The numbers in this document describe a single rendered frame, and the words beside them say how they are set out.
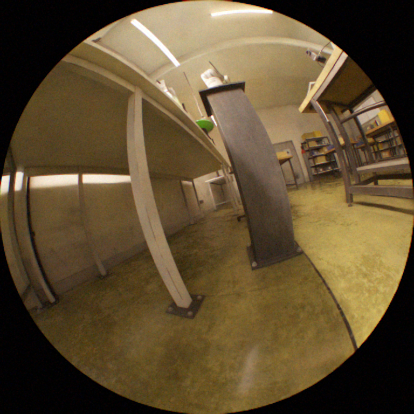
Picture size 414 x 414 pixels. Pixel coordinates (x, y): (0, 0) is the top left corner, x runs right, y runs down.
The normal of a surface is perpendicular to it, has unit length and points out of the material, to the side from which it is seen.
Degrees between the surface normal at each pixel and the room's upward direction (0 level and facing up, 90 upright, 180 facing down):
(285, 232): 90
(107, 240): 90
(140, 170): 90
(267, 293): 0
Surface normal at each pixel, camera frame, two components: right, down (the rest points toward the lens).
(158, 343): -0.27, -0.96
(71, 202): 0.91, -0.24
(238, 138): -0.19, 0.10
